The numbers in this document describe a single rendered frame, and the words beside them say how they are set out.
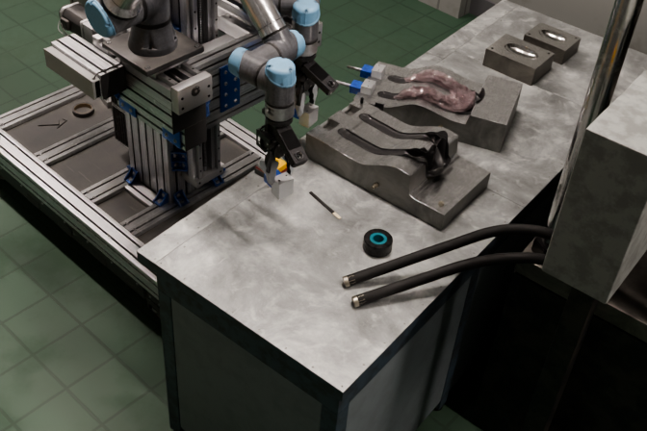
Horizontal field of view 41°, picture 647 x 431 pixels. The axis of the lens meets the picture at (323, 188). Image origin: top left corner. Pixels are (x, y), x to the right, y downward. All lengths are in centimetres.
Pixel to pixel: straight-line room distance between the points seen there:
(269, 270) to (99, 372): 102
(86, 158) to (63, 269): 48
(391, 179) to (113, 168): 146
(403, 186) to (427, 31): 265
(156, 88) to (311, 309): 90
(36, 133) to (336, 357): 209
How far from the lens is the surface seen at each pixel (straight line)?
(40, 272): 351
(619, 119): 184
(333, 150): 258
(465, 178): 258
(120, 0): 248
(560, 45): 334
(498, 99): 286
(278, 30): 229
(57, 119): 391
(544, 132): 295
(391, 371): 236
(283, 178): 234
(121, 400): 306
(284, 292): 225
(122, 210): 340
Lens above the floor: 244
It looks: 40 degrees down
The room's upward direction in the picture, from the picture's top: 5 degrees clockwise
